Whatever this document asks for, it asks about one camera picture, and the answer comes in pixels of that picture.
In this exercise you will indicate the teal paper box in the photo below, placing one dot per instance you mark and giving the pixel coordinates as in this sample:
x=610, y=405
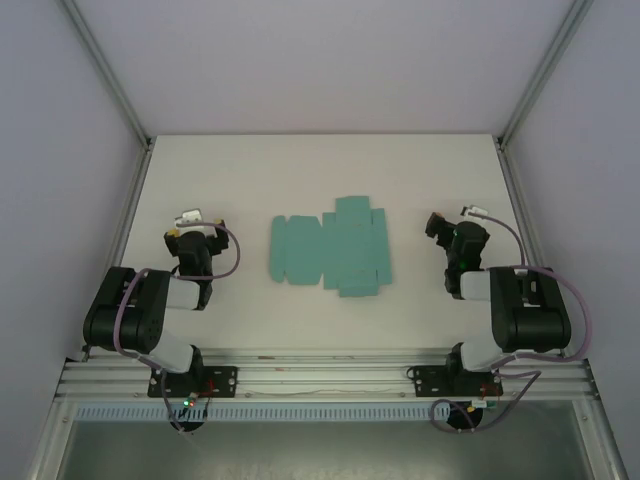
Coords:
x=345, y=250

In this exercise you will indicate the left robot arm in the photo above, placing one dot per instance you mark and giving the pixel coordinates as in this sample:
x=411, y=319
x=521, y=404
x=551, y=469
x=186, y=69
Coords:
x=130, y=320

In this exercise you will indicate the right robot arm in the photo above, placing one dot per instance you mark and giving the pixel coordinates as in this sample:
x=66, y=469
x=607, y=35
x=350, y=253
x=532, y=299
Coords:
x=530, y=325

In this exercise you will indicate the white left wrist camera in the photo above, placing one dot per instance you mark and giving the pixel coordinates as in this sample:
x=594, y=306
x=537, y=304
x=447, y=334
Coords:
x=188, y=216

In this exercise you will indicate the aluminium side rail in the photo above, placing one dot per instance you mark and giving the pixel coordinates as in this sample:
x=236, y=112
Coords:
x=530, y=235
x=122, y=235

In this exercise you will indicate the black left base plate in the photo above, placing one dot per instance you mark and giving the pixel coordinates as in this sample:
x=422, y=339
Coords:
x=225, y=381

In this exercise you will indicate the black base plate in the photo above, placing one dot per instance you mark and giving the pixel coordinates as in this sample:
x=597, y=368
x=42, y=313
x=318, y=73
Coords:
x=225, y=381
x=425, y=381

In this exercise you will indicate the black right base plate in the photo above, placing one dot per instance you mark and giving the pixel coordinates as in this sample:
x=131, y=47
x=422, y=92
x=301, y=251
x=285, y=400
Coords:
x=425, y=381

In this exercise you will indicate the aluminium mounting rail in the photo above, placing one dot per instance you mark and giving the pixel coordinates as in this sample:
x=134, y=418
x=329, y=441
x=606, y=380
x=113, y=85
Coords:
x=320, y=370

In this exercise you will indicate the aluminium frame post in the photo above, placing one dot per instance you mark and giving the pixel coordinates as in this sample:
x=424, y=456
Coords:
x=107, y=70
x=547, y=70

